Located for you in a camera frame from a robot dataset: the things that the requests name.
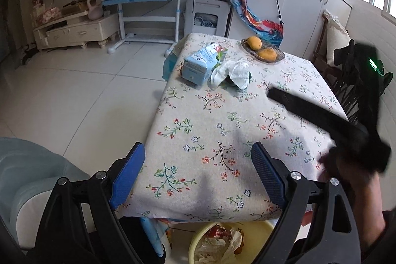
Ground wooden chair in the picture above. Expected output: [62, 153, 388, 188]
[311, 12, 338, 73]

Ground colourful printed bag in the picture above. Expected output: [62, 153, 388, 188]
[223, 0, 285, 46]

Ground person's right hand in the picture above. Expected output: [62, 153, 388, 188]
[318, 145, 377, 189]

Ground floral tablecloth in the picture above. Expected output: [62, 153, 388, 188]
[119, 33, 350, 223]

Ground cream TV cabinet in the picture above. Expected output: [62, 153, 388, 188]
[32, 12, 120, 50]

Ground red snack wrapper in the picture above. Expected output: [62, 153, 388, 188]
[206, 227, 231, 241]

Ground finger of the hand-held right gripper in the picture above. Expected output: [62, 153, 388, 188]
[268, 88, 391, 173]

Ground pink flower bouquet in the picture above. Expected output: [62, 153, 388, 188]
[42, 7, 62, 22]

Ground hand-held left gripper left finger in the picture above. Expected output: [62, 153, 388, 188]
[34, 142, 146, 264]

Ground pink kettlebell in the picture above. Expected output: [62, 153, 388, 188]
[87, 0, 104, 20]

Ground dark oval fruit plate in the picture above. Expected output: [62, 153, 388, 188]
[241, 38, 286, 63]

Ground person's right forearm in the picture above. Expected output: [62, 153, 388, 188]
[339, 173, 387, 259]

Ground black garment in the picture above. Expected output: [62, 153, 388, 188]
[333, 40, 357, 68]

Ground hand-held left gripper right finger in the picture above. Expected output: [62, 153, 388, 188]
[250, 141, 362, 264]

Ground cream cushion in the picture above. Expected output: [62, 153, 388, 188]
[323, 12, 351, 67]

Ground white cabinet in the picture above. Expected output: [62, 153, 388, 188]
[229, 0, 353, 64]

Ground crinkled white plastic wrapper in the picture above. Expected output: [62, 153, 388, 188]
[229, 61, 250, 91]

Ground light blue plastic bag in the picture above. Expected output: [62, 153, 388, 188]
[141, 217, 169, 264]
[162, 49, 180, 81]

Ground yellow plastic bin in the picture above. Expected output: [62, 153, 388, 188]
[188, 221, 283, 264]

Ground light blue milk carton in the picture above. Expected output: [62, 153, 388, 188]
[181, 43, 228, 88]

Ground pale green upholstered chair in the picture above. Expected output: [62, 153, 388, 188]
[0, 137, 93, 252]

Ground white floor appliance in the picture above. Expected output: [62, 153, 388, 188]
[185, 0, 231, 37]

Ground black shoes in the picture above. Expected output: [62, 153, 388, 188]
[20, 43, 39, 65]

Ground yellow mango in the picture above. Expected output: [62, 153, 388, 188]
[257, 48, 277, 61]
[247, 37, 263, 51]

